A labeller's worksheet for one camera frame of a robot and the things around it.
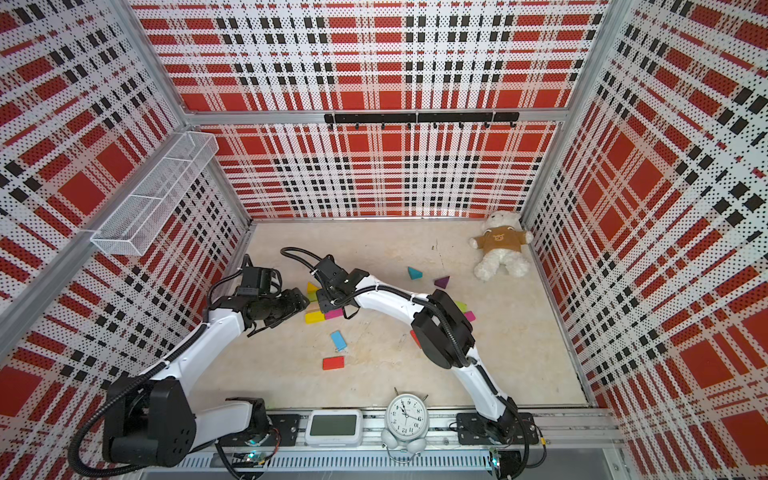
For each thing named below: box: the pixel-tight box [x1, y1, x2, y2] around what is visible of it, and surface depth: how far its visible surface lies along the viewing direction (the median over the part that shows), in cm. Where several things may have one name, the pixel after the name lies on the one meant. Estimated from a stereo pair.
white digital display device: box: [305, 409, 363, 448], surface depth 72 cm
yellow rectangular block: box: [305, 311, 325, 325], surface depth 95 cm
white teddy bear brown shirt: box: [468, 210, 534, 281], surface depth 105 cm
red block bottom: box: [322, 356, 345, 370], surface depth 86 cm
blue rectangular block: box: [331, 330, 347, 352], surface depth 92 cm
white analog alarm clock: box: [381, 386, 430, 454], surface depth 73 cm
